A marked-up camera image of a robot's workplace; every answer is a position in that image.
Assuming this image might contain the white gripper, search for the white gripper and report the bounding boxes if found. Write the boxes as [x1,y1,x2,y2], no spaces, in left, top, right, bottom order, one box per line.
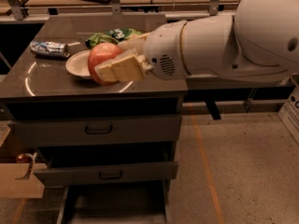
[95,21,189,82]

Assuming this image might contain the red apple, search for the red apple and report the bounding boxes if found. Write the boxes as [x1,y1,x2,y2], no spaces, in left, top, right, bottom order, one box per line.
[88,43,122,86]

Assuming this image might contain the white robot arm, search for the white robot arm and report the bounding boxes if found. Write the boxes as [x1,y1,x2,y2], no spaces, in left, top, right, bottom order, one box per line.
[95,0,299,82]

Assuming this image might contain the grey drawer cabinet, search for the grey drawer cabinet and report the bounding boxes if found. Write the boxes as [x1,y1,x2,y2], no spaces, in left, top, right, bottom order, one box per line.
[0,13,189,224]

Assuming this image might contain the grey middle drawer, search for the grey middle drawer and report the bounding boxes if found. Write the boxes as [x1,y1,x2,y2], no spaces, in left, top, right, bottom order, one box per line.
[34,161,178,187]

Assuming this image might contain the grey drawer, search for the grey drawer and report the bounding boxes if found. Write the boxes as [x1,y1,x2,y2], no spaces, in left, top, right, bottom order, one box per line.
[56,181,171,224]
[8,114,181,147]
[34,161,178,187]

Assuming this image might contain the grey top drawer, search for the grey top drawer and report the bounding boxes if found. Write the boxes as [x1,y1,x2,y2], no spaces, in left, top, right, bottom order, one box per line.
[8,114,181,147]

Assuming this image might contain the grey bottom drawer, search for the grey bottom drawer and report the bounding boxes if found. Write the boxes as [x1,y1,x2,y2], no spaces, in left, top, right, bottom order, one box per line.
[56,181,171,224]

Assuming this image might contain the green chip bag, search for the green chip bag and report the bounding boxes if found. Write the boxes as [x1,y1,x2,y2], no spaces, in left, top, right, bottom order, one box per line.
[85,28,142,49]

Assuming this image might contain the white paper bowl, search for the white paper bowl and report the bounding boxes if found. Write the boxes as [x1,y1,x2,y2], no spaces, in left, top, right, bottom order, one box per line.
[65,50,91,79]

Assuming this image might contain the crushed silver blue can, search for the crushed silver blue can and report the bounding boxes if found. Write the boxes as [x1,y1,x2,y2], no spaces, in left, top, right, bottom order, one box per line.
[30,41,70,58]

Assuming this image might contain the red can in box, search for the red can in box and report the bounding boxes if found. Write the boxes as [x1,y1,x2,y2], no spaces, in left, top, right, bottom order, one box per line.
[16,153,32,163]

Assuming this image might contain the white cardboard sign box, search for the white cardboard sign box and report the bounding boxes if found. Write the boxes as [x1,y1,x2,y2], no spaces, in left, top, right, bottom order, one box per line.
[278,86,299,143]

